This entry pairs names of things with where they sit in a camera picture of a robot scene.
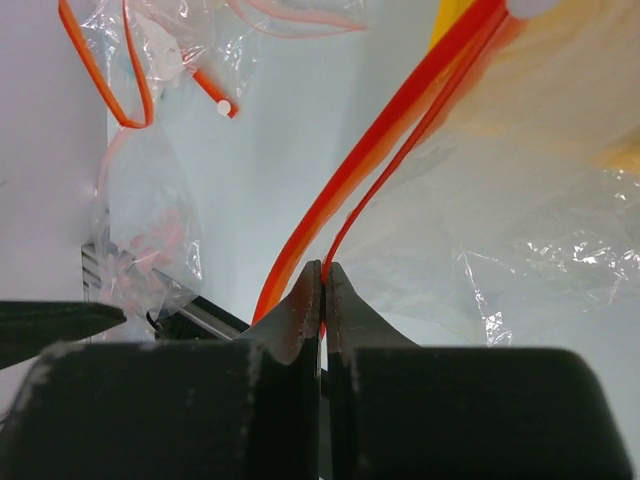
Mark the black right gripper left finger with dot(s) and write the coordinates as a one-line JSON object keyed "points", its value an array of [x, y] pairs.
{"points": [[246, 408]]}

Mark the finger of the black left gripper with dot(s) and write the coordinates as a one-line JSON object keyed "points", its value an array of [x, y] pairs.
{"points": [[27, 327]]}

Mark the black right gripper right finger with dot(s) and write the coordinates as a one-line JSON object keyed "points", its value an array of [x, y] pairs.
{"points": [[402, 411]]}

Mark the clear orange-zipper zip bag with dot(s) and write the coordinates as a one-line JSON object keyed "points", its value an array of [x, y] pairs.
{"points": [[472, 240]]}

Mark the clear bag with pink dots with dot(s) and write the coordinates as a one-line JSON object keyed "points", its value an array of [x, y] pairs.
{"points": [[144, 207]]}

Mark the clear small orange-zipper bag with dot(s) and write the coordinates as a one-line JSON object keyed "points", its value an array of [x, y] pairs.
{"points": [[136, 52]]}

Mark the clear pink-zipper zip bag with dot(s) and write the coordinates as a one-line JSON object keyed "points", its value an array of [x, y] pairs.
{"points": [[301, 19]]}

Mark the yellow plastic bin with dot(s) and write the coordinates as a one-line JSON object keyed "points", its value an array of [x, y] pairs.
{"points": [[561, 78]]}

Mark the aluminium front rail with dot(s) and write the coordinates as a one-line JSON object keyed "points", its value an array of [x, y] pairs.
{"points": [[155, 306]]}

